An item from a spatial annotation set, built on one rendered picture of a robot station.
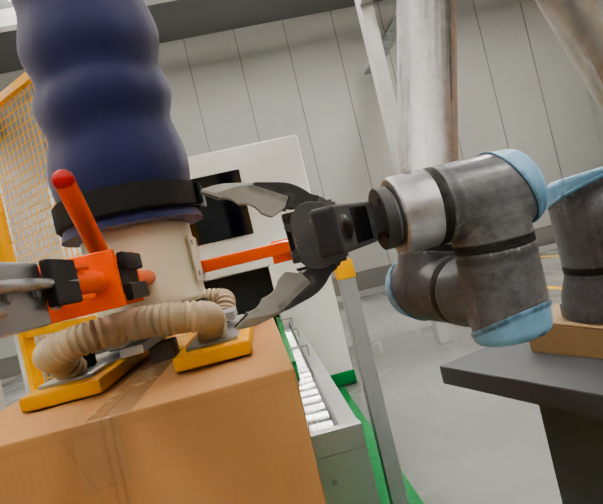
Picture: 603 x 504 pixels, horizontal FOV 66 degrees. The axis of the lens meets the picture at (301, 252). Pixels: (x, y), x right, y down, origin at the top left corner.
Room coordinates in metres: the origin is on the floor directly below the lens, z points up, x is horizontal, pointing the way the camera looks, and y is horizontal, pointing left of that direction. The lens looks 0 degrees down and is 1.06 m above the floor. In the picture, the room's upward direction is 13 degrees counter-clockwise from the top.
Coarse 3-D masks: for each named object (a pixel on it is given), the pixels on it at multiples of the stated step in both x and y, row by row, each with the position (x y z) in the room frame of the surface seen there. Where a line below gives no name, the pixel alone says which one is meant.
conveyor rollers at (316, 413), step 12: (288, 336) 3.08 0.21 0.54; (300, 360) 2.28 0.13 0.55; (300, 372) 2.09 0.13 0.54; (300, 384) 1.91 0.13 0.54; (312, 384) 1.83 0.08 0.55; (312, 396) 1.67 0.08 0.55; (312, 408) 1.56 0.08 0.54; (324, 408) 1.55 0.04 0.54; (312, 420) 1.46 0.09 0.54; (324, 420) 1.46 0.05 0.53
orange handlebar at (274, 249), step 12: (240, 252) 0.79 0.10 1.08; (252, 252) 0.79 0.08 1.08; (264, 252) 0.80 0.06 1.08; (276, 252) 0.80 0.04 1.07; (288, 252) 0.81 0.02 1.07; (204, 264) 0.79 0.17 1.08; (216, 264) 0.79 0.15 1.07; (228, 264) 0.79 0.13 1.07; (84, 276) 0.40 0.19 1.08; (96, 276) 0.43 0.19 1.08; (144, 276) 0.60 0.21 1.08; (84, 288) 0.40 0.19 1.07; (96, 288) 0.43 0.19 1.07
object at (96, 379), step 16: (112, 352) 0.78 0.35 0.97; (144, 352) 0.79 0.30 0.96; (96, 368) 0.63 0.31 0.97; (112, 368) 0.63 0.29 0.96; (128, 368) 0.69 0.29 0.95; (48, 384) 0.59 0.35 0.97; (64, 384) 0.59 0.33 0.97; (80, 384) 0.57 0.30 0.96; (96, 384) 0.57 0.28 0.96; (32, 400) 0.56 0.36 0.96; (48, 400) 0.57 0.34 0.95; (64, 400) 0.57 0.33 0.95
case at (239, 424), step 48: (192, 336) 0.96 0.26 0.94; (144, 384) 0.58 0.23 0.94; (192, 384) 0.51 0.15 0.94; (240, 384) 0.48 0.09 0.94; (288, 384) 0.48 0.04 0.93; (0, 432) 0.50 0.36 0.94; (48, 432) 0.46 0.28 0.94; (96, 432) 0.46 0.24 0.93; (144, 432) 0.46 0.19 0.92; (192, 432) 0.47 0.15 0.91; (240, 432) 0.47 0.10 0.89; (288, 432) 0.48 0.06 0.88; (0, 480) 0.45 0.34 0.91; (48, 480) 0.45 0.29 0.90; (96, 480) 0.46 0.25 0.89; (144, 480) 0.46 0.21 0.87; (192, 480) 0.47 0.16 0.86; (240, 480) 0.47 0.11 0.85; (288, 480) 0.48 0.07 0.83
